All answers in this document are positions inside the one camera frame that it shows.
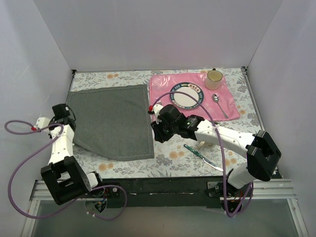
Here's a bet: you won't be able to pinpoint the pink placemat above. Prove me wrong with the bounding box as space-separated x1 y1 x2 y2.
149 73 240 121

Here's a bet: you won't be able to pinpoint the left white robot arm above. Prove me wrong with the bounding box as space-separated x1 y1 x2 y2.
36 104 105 205

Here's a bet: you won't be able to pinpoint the green handled knife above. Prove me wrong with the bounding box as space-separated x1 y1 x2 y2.
184 144 223 172

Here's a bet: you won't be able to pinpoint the grey cloth napkin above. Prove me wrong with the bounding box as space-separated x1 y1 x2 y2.
67 84 154 161

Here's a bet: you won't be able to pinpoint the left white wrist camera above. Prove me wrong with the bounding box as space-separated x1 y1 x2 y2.
31 117 51 131

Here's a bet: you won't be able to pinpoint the white plate blue rim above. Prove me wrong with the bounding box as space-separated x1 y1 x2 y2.
170 82 204 110

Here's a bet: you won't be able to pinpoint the silver spoon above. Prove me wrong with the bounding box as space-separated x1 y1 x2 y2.
212 94 228 119

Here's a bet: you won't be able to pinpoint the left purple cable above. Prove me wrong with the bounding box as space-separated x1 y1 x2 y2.
4 120 128 221

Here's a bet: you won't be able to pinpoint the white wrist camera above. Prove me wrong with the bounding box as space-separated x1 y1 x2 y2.
148 104 163 124
31 117 51 131

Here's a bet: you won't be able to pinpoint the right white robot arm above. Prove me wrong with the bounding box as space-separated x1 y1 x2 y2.
148 104 281 196

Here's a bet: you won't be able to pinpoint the purple cable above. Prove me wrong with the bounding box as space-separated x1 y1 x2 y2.
154 91 254 218
4 120 128 221

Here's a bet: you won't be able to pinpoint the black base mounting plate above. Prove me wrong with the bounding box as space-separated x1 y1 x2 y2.
85 176 224 213

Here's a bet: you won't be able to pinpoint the cream mug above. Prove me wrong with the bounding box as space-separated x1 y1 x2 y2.
205 68 223 90

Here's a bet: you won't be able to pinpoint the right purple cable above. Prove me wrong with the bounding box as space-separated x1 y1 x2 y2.
154 91 254 218

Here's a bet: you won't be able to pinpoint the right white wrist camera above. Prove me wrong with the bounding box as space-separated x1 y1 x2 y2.
148 104 163 124

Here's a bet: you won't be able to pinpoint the aluminium frame rail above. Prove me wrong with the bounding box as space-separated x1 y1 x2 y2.
22 179 308 237

